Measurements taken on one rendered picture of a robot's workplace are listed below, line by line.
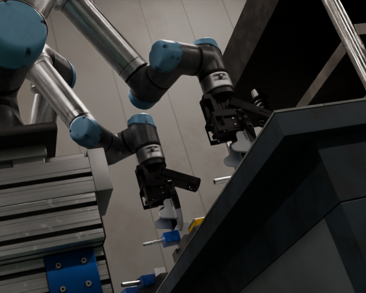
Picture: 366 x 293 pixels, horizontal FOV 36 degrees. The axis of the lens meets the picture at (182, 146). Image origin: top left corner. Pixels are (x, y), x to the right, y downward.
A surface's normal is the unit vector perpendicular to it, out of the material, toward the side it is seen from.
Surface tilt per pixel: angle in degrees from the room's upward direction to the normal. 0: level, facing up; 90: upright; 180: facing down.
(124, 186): 90
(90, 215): 90
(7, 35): 96
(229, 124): 90
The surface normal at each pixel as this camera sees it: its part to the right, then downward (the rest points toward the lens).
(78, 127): -0.40, -0.29
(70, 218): 0.23, -0.48
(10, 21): 0.51, -0.40
